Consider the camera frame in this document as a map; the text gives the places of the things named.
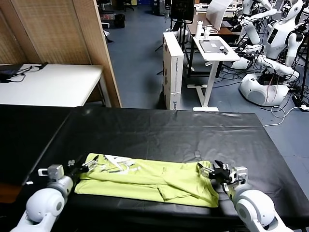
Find white curved panel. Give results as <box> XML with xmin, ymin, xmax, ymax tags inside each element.
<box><xmin>205</xmin><ymin>0</ymin><xmax>234</xmax><ymax>32</ymax></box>

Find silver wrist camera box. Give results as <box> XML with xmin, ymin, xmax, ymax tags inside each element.
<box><xmin>229</xmin><ymin>166</ymin><xmax>249</xmax><ymax>186</ymax></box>
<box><xmin>38</xmin><ymin>164</ymin><xmax>65</xmax><ymax>181</ymax></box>

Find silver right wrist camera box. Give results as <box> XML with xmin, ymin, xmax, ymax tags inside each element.
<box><xmin>229</xmin><ymin>166</ymin><xmax>249</xmax><ymax>186</ymax></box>

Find black power strip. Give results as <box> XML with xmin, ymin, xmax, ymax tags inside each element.
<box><xmin>292</xmin><ymin>95</ymin><xmax>309</xmax><ymax>111</ymax></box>

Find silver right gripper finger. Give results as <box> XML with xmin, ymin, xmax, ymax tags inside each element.
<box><xmin>214</xmin><ymin>159</ymin><xmax>230</xmax><ymax>174</ymax></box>
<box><xmin>197</xmin><ymin>162</ymin><xmax>213</xmax><ymax>178</ymax></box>

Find yellow-green t-shirt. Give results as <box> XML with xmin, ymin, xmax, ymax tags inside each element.
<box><xmin>74</xmin><ymin>153</ymin><xmax>220</xmax><ymax>208</ymax></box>

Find wooden partition screen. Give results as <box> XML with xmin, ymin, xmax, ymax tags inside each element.
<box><xmin>0</xmin><ymin>0</ymin><xmax>122</xmax><ymax>109</ymax></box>

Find black trash bin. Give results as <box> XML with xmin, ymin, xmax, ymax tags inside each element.
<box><xmin>113</xmin><ymin>14</ymin><xmax>126</xmax><ymax>29</ymax></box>

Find black monitor on stand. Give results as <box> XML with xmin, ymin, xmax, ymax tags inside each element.
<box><xmin>170</xmin><ymin>0</ymin><xmax>195</xmax><ymax>25</ymax></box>

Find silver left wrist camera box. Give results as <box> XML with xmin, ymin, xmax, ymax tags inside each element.
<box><xmin>38</xmin><ymin>164</ymin><xmax>65</xmax><ymax>181</ymax></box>

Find white rectangular table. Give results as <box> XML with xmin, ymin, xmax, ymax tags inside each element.
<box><xmin>0</xmin><ymin>64</ymin><xmax>112</xmax><ymax>108</ymax></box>

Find white floor cable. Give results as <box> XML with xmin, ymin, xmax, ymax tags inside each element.
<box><xmin>263</xmin><ymin>105</ymin><xmax>305</xmax><ymax>128</ymax></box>

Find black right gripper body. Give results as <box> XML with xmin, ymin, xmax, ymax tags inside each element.
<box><xmin>209</xmin><ymin>169</ymin><xmax>234</xmax><ymax>187</ymax></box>

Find grey closed laptop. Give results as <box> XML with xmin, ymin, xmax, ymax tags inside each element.
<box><xmin>198</xmin><ymin>40</ymin><xmax>229</xmax><ymax>54</ymax></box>

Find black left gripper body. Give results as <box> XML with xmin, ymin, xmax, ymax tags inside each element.
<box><xmin>65</xmin><ymin>166</ymin><xmax>89</xmax><ymax>181</ymax></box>

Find black cables on white table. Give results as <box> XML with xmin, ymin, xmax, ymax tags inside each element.
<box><xmin>9</xmin><ymin>63</ymin><xmax>49</xmax><ymax>84</ymax></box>

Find black plastic table cover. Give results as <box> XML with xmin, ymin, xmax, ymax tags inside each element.
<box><xmin>23</xmin><ymin>107</ymin><xmax>309</xmax><ymax>232</ymax></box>

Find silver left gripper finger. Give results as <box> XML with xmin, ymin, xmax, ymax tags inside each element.
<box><xmin>67</xmin><ymin>156</ymin><xmax>84</xmax><ymax>168</ymax></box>
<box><xmin>82</xmin><ymin>154</ymin><xmax>99</xmax><ymax>173</ymax></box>

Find black flat device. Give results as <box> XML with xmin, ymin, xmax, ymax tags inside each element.
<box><xmin>0</xmin><ymin>70</ymin><xmax>15</xmax><ymax>84</ymax></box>

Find white water bottle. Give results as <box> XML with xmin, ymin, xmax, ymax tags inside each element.
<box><xmin>195</xmin><ymin>21</ymin><xmax>203</xmax><ymax>40</ymax></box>

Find white humanoid robot with base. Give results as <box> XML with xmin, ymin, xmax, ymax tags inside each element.
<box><xmin>230</xmin><ymin>0</ymin><xmax>305</xmax><ymax>107</ymax></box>

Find brown desk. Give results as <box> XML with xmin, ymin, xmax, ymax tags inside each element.
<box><xmin>187</xmin><ymin>20</ymin><xmax>242</xmax><ymax>37</ymax></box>

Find white standing desk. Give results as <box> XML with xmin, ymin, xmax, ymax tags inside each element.
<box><xmin>187</xmin><ymin>36</ymin><xmax>241</xmax><ymax>112</ymax></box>

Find tall white cardboard box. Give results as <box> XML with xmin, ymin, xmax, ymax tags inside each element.
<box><xmin>162</xmin><ymin>32</ymin><xmax>184</xmax><ymax>111</ymax></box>

